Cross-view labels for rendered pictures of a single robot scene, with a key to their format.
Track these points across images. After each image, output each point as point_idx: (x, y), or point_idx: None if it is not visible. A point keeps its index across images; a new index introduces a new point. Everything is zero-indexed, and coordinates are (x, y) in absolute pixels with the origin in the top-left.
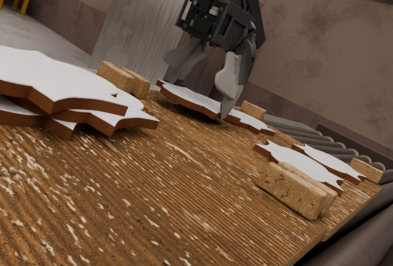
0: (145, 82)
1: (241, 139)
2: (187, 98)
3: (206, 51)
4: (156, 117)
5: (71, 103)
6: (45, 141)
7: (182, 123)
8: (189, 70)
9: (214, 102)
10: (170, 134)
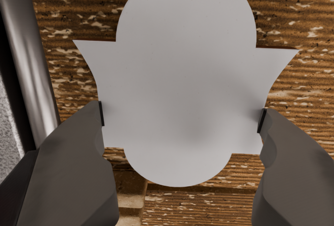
0: (143, 203)
1: (306, 62)
2: (203, 172)
3: (107, 203)
4: (210, 201)
5: None
6: None
7: (224, 170)
8: (102, 133)
9: (182, 22)
10: (250, 216)
